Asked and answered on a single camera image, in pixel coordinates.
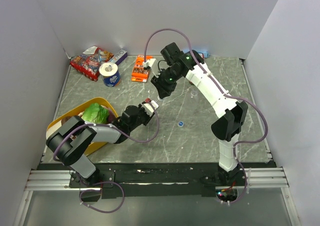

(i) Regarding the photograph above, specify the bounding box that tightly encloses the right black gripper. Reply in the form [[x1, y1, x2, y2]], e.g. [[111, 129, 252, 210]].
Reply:
[[149, 68, 182, 100]]

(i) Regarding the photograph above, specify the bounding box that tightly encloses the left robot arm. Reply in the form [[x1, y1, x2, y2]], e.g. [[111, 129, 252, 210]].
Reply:
[[46, 101, 159, 187]]

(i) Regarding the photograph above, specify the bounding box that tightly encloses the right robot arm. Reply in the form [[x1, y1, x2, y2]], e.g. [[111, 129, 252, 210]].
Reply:
[[143, 43, 248, 185]]

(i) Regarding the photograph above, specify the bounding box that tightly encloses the orange snack box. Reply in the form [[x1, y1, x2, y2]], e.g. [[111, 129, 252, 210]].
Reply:
[[131, 55, 150, 83]]

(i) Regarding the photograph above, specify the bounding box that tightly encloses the green lettuce toy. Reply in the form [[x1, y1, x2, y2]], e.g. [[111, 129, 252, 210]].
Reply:
[[81, 103, 109, 124]]

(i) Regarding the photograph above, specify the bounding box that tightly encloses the blue packet behind box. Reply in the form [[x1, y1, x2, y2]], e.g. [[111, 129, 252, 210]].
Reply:
[[183, 49, 210, 58]]

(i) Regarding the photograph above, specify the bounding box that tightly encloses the toilet paper roll blue wrap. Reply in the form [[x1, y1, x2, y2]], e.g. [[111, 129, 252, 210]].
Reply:
[[99, 62, 121, 87]]

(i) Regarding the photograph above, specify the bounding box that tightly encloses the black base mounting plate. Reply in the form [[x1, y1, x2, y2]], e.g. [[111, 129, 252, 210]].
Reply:
[[69, 163, 245, 199]]

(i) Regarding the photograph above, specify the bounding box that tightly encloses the red snack bag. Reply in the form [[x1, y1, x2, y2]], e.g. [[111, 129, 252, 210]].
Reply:
[[70, 46, 114, 82]]

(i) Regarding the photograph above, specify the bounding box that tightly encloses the yellow oval basket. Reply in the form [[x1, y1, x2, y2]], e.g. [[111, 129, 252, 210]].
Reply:
[[46, 97, 118, 156]]

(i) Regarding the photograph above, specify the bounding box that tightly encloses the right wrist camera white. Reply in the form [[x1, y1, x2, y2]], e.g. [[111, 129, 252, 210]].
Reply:
[[142, 58, 161, 78]]

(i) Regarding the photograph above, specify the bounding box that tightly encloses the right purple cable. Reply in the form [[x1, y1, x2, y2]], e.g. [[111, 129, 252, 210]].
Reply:
[[144, 28, 269, 204]]

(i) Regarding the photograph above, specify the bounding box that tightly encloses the aluminium rail frame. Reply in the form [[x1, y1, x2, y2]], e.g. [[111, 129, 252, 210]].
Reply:
[[13, 168, 301, 225]]

